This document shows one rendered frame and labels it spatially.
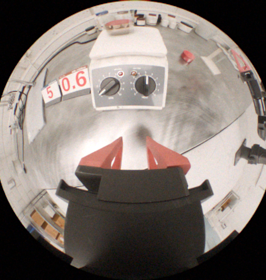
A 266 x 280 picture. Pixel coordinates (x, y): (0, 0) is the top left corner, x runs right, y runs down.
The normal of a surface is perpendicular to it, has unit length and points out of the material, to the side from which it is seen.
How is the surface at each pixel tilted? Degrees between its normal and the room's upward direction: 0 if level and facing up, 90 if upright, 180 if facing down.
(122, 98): 30
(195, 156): 0
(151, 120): 0
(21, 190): 90
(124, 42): 0
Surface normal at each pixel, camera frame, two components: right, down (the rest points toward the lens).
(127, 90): 0.00, 0.64
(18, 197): 0.93, -0.36
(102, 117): 0.00, 0.17
